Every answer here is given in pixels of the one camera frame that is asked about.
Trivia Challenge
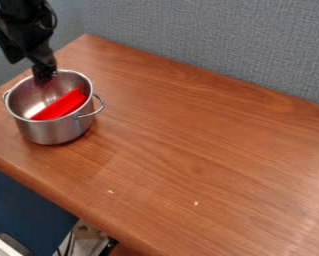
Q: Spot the stainless steel pot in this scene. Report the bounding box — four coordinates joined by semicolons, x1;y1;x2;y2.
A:
2;70;105;145

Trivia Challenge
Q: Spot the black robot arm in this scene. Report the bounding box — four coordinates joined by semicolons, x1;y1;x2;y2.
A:
0;0;57;84

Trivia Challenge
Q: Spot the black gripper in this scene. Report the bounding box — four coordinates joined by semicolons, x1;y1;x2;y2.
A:
0;15;57;85

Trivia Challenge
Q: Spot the red plastic block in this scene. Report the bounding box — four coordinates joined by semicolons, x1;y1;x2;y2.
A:
30;88;86;120

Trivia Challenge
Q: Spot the metal table leg bracket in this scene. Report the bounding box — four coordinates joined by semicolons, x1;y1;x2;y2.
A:
52;219;117;256

